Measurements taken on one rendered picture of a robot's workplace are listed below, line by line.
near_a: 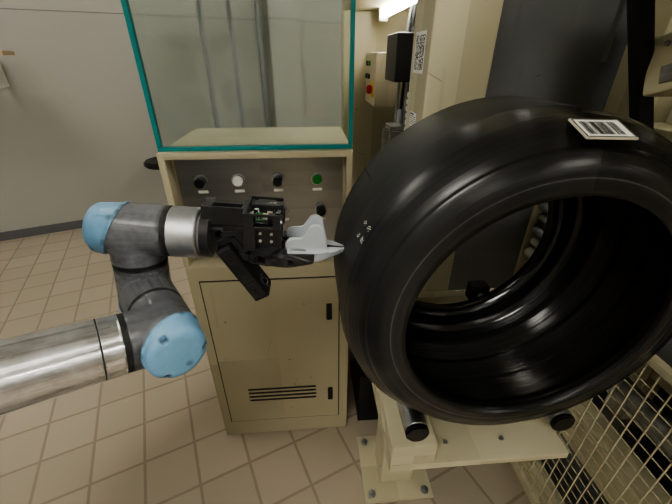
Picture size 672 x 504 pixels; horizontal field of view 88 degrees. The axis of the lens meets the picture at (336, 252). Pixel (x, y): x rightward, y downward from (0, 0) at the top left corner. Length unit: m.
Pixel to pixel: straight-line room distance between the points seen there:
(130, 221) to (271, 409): 1.27
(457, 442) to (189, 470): 1.24
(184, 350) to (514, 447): 0.68
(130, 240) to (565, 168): 0.55
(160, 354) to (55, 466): 1.64
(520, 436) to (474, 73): 0.75
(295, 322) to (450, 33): 0.99
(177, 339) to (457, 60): 0.69
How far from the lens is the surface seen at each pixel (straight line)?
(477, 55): 0.81
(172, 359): 0.48
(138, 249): 0.56
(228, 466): 1.77
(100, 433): 2.09
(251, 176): 1.11
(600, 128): 0.50
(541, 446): 0.92
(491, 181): 0.44
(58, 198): 4.28
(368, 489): 1.67
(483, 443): 0.87
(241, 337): 1.38
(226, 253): 0.54
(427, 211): 0.43
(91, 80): 4.02
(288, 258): 0.51
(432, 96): 0.79
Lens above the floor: 1.50
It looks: 29 degrees down
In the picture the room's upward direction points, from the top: straight up
